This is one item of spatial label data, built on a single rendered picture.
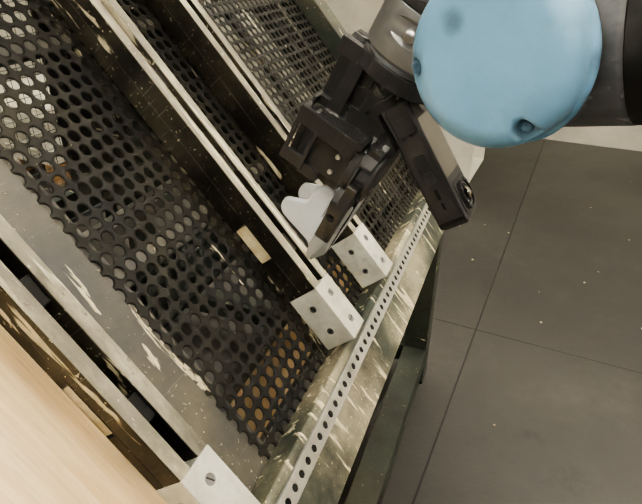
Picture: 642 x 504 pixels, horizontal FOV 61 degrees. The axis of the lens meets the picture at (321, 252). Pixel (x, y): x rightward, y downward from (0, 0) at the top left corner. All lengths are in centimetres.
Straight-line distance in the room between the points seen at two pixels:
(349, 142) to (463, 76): 22
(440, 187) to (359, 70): 11
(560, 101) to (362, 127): 26
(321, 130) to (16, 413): 46
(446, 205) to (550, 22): 25
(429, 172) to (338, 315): 62
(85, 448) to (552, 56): 64
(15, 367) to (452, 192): 52
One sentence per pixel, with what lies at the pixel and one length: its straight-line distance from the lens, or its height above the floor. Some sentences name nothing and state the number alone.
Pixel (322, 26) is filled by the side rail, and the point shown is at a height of 135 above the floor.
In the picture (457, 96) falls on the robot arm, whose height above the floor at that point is 153.
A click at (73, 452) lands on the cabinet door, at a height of 107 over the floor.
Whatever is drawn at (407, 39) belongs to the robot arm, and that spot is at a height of 153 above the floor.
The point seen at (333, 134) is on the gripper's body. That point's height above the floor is 145.
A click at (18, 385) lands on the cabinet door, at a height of 115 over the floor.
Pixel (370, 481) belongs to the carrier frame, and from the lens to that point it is 177.
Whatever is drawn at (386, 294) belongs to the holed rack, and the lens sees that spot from 123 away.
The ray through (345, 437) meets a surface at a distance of 98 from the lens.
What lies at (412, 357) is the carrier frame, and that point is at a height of 18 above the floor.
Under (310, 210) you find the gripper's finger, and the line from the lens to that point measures 50.
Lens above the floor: 158
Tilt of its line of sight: 30 degrees down
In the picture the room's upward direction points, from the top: straight up
